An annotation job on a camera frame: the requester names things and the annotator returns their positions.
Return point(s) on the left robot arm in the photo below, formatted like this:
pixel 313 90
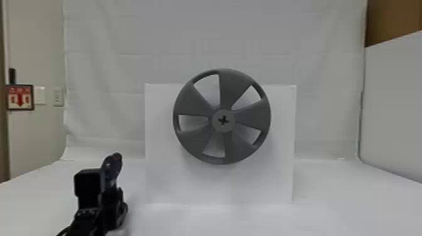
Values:
pixel 80 224

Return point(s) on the red wall sign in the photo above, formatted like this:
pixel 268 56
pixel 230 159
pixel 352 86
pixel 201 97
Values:
pixel 19 97

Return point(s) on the white wall switch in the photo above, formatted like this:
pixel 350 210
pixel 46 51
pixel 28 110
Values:
pixel 40 95
pixel 58 97

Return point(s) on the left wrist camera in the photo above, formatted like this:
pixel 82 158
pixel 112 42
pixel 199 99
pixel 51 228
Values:
pixel 87 186

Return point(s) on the grey wheel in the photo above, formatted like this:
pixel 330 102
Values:
pixel 194 102

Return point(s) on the white panel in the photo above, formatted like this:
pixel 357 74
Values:
pixel 392 108
pixel 165 178

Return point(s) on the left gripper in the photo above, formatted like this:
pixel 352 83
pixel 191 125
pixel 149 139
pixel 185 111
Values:
pixel 113 207

